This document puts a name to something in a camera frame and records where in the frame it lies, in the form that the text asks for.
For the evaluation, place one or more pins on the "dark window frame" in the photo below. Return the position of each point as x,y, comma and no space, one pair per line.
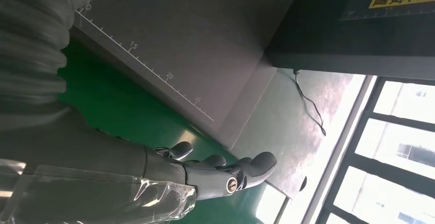
350,154

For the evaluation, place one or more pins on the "black inbound scanner machine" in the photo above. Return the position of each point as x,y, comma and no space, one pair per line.
204,46

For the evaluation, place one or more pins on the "clear plastic film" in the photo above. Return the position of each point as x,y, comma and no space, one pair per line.
102,198

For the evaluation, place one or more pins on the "green conveyor belt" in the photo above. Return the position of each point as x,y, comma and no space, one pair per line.
119,113

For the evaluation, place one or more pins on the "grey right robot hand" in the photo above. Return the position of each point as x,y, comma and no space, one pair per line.
85,147

